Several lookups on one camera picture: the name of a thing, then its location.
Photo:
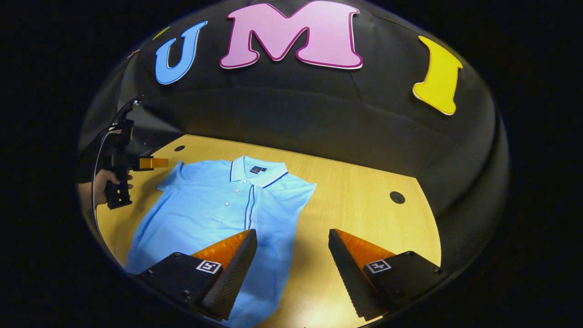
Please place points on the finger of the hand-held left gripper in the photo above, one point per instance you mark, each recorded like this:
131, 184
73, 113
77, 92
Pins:
154, 163

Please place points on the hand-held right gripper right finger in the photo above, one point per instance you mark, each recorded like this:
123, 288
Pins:
350, 278

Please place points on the light blue T-shirt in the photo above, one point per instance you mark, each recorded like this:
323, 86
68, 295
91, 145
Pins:
205, 205

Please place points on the black backdrop cloth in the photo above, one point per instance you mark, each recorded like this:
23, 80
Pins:
319, 105

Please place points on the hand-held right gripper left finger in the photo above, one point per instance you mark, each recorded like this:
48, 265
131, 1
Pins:
234, 278

